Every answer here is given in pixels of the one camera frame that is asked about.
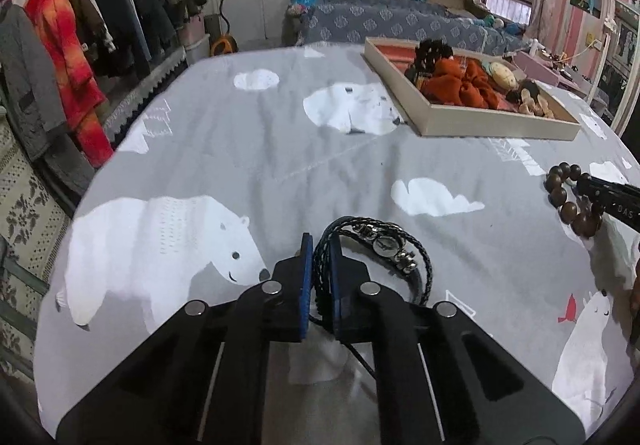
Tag patterned knit blanket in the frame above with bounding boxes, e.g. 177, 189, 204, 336
0, 125, 76, 376

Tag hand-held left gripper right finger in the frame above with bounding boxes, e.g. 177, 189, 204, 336
327, 240, 585, 445

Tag cream shell hair clip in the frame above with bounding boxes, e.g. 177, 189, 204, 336
482, 62, 518, 90

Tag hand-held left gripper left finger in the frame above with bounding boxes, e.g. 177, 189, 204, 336
56, 232, 315, 445

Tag pink desk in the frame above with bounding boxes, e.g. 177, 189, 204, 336
515, 50, 596, 90

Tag brown wooden bead bracelet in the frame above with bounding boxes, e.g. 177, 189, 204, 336
545, 163, 605, 239

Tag row of dark hanging clothes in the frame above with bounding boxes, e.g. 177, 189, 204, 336
65, 0, 211, 80

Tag beige jewelry tray orange lining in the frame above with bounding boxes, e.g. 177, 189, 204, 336
363, 37, 582, 142

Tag orange red hanging garment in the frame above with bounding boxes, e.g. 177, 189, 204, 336
24, 0, 115, 168

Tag grey quilted jacket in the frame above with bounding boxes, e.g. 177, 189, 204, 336
0, 2, 68, 160

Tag black braided watch bracelet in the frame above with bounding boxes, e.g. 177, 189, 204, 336
307, 216, 433, 378

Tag grey polar bear bedsheet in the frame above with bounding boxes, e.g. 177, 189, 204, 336
32, 42, 640, 445

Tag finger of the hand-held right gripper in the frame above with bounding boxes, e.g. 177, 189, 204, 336
597, 200, 640, 226
575, 173, 640, 200

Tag lace trimmed cloth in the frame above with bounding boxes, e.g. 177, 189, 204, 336
102, 47, 188, 136

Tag black hair tie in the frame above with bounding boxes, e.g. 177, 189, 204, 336
407, 39, 453, 76

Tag orange scrunchie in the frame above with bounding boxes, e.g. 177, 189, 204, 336
417, 59, 501, 110

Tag white framed mirror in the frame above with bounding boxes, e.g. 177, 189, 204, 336
592, 0, 640, 136

